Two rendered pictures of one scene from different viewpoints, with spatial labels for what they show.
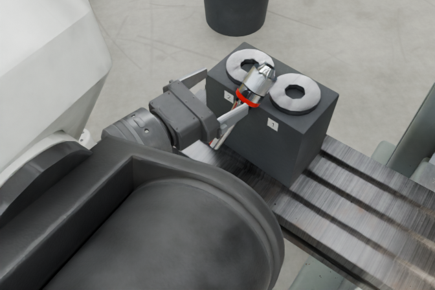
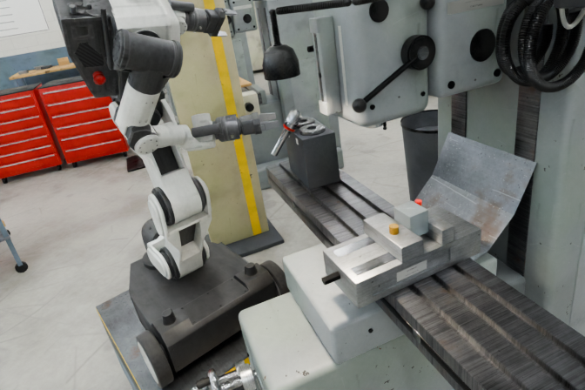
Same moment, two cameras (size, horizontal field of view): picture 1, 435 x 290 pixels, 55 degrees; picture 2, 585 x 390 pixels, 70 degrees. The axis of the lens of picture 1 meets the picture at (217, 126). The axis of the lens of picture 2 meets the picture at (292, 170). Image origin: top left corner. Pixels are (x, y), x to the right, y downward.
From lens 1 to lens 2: 1.10 m
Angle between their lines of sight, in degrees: 40
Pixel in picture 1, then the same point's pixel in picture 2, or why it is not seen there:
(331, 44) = not seen: hidden behind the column
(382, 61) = not seen: hidden behind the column
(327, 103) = (325, 133)
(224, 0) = (417, 176)
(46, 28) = (158, 13)
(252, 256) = (169, 45)
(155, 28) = not seen: hidden behind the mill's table
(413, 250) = (351, 218)
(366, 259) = (321, 216)
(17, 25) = (154, 12)
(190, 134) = (247, 125)
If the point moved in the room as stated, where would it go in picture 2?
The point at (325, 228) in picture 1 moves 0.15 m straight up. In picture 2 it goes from (312, 204) to (306, 162)
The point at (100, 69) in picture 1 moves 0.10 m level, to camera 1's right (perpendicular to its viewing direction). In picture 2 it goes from (166, 23) to (193, 20)
